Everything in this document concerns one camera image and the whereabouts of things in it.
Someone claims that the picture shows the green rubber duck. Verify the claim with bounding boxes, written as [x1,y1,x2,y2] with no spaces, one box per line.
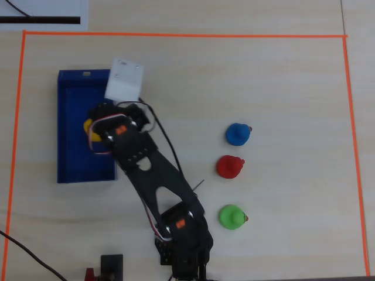
[218,204,250,231]

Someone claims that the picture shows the yellow rubber duck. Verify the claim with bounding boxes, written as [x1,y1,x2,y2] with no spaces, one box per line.
[83,118,103,143]

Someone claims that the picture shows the orange tape strip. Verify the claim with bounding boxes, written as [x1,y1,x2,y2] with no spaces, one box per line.
[342,36,371,277]
[1,30,27,281]
[22,30,349,39]

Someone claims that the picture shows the black camera cable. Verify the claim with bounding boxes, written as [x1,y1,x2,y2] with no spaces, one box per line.
[116,98,197,196]

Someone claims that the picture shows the red rubber duck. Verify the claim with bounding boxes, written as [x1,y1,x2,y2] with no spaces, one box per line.
[216,155,246,180]

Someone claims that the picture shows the blue rubber duck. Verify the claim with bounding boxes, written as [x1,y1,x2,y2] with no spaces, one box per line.
[225,122,253,146]

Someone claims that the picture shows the white red servo wires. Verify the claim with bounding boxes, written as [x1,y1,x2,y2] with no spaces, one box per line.
[87,113,173,242]

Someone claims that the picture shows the black table clamp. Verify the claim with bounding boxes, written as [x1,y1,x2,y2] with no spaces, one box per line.
[100,253,124,281]

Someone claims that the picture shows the thin black cable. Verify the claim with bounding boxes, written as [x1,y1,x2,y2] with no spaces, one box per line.
[5,0,33,18]

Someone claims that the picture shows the thick black cable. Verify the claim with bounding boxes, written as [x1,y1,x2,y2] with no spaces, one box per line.
[0,230,69,281]

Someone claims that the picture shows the blue rectangular box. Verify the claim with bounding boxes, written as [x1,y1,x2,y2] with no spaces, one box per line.
[56,68,118,184]

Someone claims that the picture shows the black flat bar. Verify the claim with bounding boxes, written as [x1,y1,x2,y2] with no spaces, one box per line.
[0,16,81,25]

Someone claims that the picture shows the white paper sheet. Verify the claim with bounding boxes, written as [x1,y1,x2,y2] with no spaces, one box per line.
[0,0,89,31]

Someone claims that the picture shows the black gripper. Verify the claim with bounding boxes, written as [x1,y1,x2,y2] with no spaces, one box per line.
[88,102,151,138]

